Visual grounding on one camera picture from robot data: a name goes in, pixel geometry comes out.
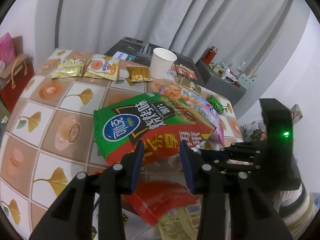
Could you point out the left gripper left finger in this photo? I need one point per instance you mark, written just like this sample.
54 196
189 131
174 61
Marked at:
71 214

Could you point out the grey curtain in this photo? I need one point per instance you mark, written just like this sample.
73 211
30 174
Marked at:
241 30

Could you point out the grey cabinet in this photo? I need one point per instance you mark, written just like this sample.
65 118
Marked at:
214 83

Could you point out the white paper cup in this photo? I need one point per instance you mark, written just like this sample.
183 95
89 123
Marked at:
161 63

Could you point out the green red chip bag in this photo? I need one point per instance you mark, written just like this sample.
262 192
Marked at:
160 122

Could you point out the red thermos bottle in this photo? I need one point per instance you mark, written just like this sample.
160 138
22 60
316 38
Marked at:
209 54

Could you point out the patterned upright box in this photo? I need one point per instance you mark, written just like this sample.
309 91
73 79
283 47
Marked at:
296 113

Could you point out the pink plastic bag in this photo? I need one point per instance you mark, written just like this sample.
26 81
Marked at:
7 49

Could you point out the gold nut packet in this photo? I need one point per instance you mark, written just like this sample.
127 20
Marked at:
139 74

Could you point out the red paper gift bag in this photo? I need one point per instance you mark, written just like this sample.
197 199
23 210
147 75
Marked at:
14 79

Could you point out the small green snack packet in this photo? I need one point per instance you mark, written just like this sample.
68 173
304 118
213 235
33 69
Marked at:
216 104

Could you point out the pink purple snack bag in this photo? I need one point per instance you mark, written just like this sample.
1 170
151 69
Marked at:
199 104

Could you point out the small gold box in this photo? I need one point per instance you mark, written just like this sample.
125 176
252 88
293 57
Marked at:
191 86

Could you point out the dark printed box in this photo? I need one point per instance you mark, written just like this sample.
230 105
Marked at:
142 52

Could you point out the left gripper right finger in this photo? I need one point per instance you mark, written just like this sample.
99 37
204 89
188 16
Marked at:
232 195

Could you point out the orange white snack packet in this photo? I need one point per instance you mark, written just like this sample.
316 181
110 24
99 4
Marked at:
103 68

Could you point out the mint green pen holder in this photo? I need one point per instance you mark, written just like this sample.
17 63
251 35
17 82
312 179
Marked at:
244 80

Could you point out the yellow snack packet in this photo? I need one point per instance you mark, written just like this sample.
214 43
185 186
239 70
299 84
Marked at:
68 68

